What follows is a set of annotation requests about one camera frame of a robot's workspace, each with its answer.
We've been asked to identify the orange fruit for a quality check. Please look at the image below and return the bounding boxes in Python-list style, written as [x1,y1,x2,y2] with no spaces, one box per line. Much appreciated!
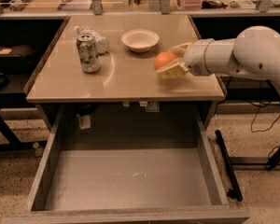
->
[154,51,177,70]

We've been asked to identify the white paper bowl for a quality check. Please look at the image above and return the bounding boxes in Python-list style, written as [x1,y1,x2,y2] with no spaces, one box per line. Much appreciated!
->
[121,29,160,53]

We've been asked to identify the open grey drawer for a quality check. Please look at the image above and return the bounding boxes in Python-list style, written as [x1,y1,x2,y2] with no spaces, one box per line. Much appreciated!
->
[2,103,249,224]

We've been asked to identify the green white soda can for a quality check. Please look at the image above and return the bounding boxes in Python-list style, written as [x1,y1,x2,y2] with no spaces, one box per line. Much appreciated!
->
[77,34,100,73]

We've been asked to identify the beige top cabinet counter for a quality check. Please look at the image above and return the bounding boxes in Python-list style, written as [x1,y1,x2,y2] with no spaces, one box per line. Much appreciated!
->
[27,14,224,104]

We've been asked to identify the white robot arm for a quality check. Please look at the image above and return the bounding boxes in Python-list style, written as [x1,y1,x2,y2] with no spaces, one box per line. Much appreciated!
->
[156,26,280,97]

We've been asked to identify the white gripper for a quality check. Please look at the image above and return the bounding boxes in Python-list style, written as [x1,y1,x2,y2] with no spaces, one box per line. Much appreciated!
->
[156,39,214,79]

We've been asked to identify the black floor bar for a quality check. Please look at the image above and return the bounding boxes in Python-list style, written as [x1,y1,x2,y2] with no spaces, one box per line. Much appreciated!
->
[215,130,243,202]

